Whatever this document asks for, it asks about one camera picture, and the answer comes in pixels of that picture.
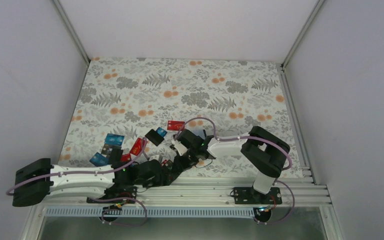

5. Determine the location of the red VIP card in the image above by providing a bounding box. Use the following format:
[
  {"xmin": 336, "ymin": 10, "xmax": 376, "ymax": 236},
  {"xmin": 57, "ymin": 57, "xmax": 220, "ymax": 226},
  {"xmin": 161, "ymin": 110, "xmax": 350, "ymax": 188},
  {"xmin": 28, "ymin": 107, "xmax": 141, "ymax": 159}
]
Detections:
[{"xmin": 167, "ymin": 120, "xmax": 185, "ymax": 131}]

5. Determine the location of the blue card under black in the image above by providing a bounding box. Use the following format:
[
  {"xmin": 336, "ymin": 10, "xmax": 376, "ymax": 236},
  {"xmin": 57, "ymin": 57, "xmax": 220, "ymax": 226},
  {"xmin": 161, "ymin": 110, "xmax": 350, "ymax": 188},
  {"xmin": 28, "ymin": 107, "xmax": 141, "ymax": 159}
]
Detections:
[{"xmin": 156, "ymin": 127, "xmax": 168, "ymax": 138}]

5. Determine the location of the blue card far left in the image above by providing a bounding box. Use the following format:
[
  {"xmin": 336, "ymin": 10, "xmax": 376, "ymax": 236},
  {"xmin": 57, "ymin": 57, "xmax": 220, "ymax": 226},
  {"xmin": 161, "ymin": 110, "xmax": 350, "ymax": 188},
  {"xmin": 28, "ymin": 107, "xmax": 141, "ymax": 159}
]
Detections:
[{"xmin": 89, "ymin": 152, "xmax": 109, "ymax": 167}]

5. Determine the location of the black card far left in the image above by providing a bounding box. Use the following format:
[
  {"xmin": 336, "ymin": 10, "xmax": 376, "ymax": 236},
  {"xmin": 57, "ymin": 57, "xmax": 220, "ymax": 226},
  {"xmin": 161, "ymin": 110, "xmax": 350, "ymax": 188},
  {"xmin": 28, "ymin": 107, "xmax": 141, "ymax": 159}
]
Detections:
[{"xmin": 108, "ymin": 148, "xmax": 123, "ymax": 165}]

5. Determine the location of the floral patterned table mat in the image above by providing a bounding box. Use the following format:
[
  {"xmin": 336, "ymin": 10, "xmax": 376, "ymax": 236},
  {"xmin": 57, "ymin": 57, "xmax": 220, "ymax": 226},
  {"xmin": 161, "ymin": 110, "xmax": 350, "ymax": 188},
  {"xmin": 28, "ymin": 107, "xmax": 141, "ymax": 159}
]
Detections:
[{"xmin": 58, "ymin": 57, "xmax": 303, "ymax": 178}]

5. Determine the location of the black card holder wallet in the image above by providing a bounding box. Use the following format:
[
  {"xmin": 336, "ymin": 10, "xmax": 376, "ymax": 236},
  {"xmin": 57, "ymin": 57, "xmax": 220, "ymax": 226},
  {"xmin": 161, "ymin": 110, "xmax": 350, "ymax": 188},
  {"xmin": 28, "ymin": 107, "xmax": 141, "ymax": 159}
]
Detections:
[{"xmin": 192, "ymin": 129, "xmax": 207, "ymax": 140}]

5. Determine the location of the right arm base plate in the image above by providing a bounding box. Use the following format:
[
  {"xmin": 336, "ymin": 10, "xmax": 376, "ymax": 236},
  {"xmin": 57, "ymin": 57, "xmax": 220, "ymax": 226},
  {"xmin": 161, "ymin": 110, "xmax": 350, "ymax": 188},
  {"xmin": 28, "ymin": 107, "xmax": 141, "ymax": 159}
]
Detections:
[{"xmin": 230, "ymin": 187, "xmax": 283, "ymax": 205}]

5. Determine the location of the black card upper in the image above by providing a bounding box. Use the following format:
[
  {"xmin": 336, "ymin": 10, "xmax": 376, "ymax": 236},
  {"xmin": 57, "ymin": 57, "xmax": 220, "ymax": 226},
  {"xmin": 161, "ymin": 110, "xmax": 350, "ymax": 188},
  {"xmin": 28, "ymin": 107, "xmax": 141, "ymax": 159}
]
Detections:
[{"xmin": 145, "ymin": 129, "xmax": 164, "ymax": 147}]

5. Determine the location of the aluminium rail frame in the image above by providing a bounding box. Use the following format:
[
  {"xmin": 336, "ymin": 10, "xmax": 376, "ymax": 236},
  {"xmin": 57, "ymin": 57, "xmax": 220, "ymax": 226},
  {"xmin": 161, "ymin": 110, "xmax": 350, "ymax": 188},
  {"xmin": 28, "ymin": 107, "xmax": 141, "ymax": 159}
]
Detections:
[{"xmin": 34, "ymin": 174, "xmax": 333, "ymax": 208}]

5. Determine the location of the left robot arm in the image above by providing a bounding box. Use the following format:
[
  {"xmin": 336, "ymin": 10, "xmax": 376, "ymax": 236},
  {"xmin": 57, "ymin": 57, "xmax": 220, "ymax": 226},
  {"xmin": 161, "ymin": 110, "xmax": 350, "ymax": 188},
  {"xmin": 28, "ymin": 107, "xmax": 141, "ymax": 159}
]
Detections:
[{"xmin": 7, "ymin": 158, "xmax": 181, "ymax": 207}]

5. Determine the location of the blue card with chip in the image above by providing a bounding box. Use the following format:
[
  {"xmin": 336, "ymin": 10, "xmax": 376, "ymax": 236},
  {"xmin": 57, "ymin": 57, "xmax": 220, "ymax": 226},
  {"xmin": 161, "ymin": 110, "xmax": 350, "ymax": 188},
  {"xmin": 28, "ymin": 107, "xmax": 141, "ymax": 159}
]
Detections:
[{"xmin": 101, "ymin": 133, "xmax": 125, "ymax": 155}]

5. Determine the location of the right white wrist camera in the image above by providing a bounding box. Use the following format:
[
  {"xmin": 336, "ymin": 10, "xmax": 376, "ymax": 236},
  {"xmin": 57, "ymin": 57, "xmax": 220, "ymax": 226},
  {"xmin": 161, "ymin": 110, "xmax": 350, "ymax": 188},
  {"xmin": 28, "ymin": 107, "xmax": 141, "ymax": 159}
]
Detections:
[{"xmin": 171, "ymin": 139, "xmax": 188, "ymax": 156}]

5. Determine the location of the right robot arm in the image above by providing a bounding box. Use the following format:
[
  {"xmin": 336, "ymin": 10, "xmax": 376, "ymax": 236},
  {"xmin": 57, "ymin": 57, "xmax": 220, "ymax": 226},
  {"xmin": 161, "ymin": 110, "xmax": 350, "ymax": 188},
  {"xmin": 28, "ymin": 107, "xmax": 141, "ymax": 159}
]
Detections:
[{"xmin": 170, "ymin": 126, "xmax": 292, "ymax": 204}]

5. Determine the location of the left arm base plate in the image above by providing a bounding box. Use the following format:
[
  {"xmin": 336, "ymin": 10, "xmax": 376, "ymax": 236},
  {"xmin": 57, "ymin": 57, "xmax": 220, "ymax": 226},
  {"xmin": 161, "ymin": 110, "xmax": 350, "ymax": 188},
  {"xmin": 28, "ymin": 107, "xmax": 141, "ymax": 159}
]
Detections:
[{"xmin": 86, "ymin": 186, "xmax": 138, "ymax": 204}]

